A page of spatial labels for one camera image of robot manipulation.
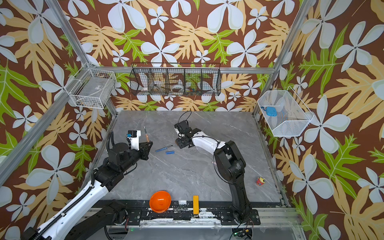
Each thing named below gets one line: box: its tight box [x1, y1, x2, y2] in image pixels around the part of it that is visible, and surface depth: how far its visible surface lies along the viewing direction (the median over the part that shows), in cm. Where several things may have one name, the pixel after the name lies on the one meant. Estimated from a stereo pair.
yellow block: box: [193, 195, 200, 215], surface depth 79 cm
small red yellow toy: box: [256, 176, 266, 186], surface depth 83 cm
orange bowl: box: [149, 190, 172, 213], surface depth 79 cm
